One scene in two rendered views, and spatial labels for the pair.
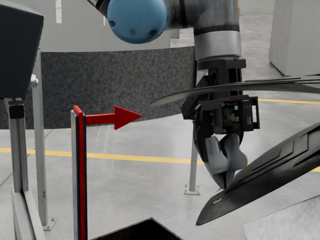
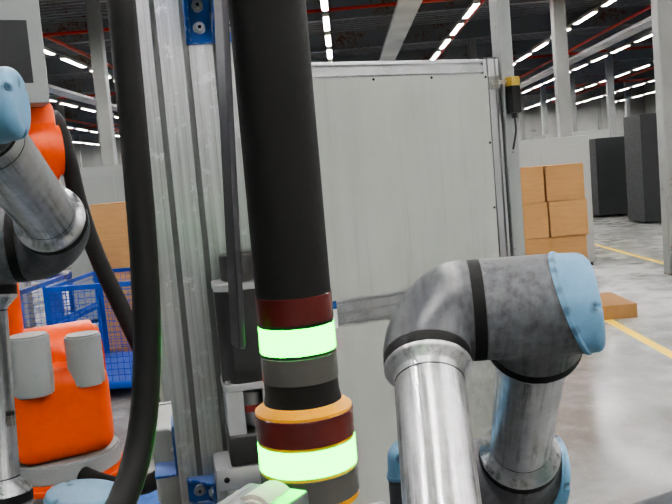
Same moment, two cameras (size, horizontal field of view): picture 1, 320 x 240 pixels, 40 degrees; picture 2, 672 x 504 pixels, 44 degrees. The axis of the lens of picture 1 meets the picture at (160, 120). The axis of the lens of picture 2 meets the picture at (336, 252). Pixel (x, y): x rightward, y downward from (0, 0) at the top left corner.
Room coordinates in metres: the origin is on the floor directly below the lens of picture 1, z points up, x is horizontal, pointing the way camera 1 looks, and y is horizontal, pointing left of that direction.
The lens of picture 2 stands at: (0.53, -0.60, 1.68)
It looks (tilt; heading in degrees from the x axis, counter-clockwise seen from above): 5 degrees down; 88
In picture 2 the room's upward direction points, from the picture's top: 5 degrees counter-clockwise
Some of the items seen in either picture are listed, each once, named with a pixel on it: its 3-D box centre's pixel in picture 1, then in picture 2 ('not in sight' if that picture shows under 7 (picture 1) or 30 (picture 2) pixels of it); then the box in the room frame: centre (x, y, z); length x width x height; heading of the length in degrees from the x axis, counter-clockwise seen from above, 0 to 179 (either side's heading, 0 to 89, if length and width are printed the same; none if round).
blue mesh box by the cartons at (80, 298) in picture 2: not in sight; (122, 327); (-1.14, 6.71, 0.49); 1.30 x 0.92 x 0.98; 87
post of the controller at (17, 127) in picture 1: (18, 147); not in sight; (0.87, 0.30, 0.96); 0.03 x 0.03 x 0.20; 24
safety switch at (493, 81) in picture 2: not in sight; (506, 113); (1.20, 1.98, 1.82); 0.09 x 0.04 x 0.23; 24
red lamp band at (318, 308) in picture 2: not in sight; (294, 306); (0.53, -0.24, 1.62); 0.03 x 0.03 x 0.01
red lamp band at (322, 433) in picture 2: not in sight; (304, 421); (0.53, -0.24, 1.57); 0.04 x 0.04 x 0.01
